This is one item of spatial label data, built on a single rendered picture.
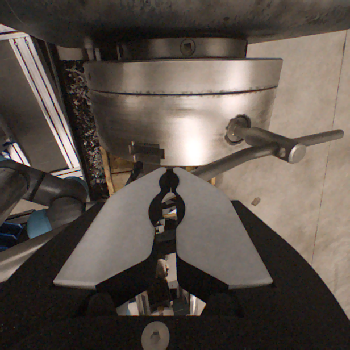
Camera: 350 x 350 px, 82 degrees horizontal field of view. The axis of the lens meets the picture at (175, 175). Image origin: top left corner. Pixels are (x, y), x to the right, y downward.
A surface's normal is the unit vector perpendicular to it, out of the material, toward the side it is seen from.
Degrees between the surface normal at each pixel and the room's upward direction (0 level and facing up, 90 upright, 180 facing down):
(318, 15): 56
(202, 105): 9
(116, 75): 45
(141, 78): 33
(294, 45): 0
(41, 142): 0
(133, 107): 38
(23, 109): 0
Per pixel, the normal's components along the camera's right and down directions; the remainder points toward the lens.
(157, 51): -0.30, 0.47
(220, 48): 0.46, 0.43
